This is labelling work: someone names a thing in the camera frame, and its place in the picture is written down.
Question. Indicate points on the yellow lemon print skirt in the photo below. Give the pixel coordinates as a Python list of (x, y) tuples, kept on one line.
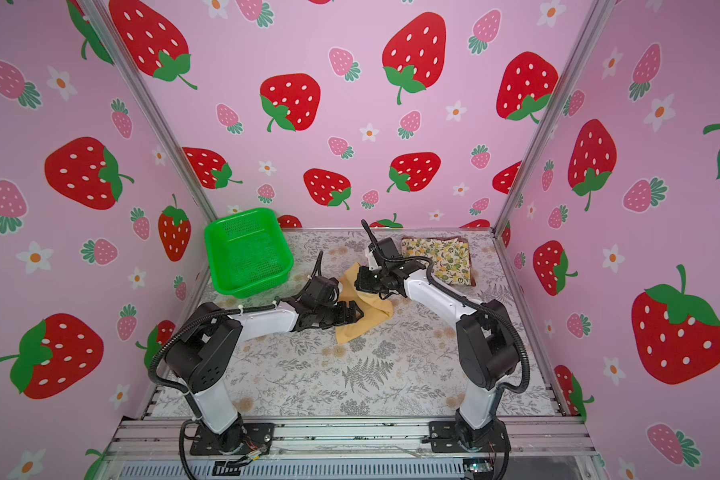
[(444, 258)]

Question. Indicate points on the green plastic basket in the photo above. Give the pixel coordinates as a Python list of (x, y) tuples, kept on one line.
[(247, 253)]

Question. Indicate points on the aluminium mounting rail frame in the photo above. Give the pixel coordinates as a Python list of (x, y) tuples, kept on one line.
[(551, 447)]

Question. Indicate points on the right aluminium corner post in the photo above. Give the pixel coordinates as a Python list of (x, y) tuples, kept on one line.
[(592, 28)]

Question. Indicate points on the left aluminium corner post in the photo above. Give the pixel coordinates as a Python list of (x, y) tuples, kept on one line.
[(102, 24)]

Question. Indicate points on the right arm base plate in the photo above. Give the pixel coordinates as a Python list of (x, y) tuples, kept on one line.
[(459, 437)]

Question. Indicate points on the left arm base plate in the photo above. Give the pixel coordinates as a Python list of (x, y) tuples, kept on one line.
[(240, 439)]

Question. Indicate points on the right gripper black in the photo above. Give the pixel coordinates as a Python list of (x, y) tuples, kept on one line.
[(361, 283)]

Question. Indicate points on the aluminium corner post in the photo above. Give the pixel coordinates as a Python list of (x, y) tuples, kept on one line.
[(592, 28), (102, 24)]

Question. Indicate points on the red plaid skirt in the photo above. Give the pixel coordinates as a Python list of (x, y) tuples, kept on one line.
[(473, 279)]

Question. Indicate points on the tan cloth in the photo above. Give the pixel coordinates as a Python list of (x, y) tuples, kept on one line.
[(375, 310)]

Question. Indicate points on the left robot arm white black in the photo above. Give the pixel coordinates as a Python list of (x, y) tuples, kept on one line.
[(194, 360)]

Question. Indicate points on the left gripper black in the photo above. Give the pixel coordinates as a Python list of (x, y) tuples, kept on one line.
[(344, 317)]

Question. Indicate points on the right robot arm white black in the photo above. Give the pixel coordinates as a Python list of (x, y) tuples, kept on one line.
[(491, 352)]

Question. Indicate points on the green circuit board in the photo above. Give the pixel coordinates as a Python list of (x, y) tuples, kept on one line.
[(478, 469)]

